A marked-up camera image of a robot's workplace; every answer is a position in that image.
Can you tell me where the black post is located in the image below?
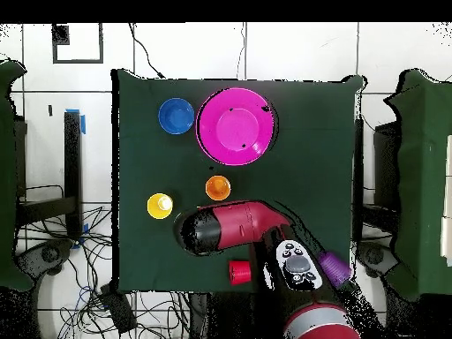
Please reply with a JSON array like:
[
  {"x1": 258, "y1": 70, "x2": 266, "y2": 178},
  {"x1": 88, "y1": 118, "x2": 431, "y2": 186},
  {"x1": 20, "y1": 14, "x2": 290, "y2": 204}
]
[{"x1": 64, "y1": 110, "x2": 83, "y2": 237}]

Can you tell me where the black square frame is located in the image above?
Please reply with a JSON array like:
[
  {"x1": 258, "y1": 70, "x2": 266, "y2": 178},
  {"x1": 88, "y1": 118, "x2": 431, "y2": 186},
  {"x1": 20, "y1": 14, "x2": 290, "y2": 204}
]
[{"x1": 51, "y1": 22, "x2": 104, "y2": 65}]

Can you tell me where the blue cable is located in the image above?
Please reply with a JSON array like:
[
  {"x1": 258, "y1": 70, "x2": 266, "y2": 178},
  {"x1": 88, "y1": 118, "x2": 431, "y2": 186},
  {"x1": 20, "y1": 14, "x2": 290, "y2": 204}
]
[{"x1": 76, "y1": 285, "x2": 107, "y2": 312}]

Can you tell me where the black power strip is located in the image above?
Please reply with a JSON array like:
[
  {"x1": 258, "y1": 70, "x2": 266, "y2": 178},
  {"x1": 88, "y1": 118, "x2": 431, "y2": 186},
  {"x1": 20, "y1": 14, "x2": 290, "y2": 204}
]
[{"x1": 99, "y1": 283, "x2": 138, "y2": 335}]

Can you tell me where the white board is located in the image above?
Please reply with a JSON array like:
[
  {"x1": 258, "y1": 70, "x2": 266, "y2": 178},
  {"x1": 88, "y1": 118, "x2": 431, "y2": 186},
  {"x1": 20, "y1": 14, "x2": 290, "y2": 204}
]
[{"x1": 440, "y1": 133, "x2": 452, "y2": 267}]

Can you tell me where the blue bowl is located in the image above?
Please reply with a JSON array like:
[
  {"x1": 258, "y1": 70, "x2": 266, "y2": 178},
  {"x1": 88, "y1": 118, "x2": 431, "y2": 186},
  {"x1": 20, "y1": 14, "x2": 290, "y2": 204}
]
[{"x1": 157, "y1": 97, "x2": 196, "y2": 136}]

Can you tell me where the purple cup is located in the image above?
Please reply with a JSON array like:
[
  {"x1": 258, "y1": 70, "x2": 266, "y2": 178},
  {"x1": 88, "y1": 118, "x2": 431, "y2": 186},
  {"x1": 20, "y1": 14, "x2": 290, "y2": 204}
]
[{"x1": 317, "y1": 251, "x2": 353, "y2": 288}]

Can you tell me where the blue tape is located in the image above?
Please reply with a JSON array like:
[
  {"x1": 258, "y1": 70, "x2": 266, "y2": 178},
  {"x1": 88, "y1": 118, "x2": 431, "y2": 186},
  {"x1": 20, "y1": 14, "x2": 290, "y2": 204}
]
[{"x1": 64, "y1": 108, "x2": 87, "y2": 135}]

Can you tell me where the red cup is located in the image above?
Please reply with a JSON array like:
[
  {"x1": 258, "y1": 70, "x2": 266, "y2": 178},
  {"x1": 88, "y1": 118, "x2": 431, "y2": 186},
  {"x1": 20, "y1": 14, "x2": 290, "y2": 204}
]
[{"x1": 228, "y1": 260, "x2": 252, "y2": 286}]

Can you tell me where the dark green tablecloth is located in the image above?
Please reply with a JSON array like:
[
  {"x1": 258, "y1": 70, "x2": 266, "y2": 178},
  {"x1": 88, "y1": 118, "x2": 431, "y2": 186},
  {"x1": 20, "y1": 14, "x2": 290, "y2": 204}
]
[{"x1": 111, "y1": 68, "x2": 365, "y2": 296}]

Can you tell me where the thin black cable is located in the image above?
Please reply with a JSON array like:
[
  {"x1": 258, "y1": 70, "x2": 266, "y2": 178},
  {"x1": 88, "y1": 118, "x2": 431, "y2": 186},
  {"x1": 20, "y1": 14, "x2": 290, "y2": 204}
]
[{"x1": 127, "y1": 22, "x2": 167, "y2": 79}]

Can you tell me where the green-clothed side table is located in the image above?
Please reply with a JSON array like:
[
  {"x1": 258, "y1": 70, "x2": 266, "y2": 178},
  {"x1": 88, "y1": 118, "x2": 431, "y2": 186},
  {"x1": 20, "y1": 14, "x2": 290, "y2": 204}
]
[
  {"x1": 0, "y1": 59, "x2": 34, "y2": 292},
  {"x1": 384, "y1": 68, "x2": 452, "y2": 301}
]

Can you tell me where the orange cup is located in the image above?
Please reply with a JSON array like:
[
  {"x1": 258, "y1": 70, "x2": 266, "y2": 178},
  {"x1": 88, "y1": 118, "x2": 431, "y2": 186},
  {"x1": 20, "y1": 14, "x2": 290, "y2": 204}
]
[{"x1": 205, "y1": 175, "x2": 232, "y2": 202}]

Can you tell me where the yellow cup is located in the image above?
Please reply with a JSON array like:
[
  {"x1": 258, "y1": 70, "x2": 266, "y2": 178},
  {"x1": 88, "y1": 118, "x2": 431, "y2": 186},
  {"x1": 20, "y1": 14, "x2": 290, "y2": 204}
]
[{"x1": 146, "y1": 192, "x2": 175, "y2": 221}]

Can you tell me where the black wheeled base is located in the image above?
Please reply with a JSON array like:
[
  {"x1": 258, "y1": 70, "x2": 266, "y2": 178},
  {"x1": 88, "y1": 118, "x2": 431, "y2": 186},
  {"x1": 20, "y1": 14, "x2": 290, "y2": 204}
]
[
  {"x1": 15, "y1": 238, "x2": 75, "y2": 280},
  {"x1": 356, "y1": 241, "x2": 398, "y2": 278}
]

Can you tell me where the large pink bowl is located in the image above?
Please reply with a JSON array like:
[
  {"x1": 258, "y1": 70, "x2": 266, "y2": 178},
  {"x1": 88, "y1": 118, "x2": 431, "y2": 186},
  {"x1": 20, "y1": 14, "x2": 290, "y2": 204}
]
[{"x1": 195, "y1": 87, "x2": 276, "y2": 167}]

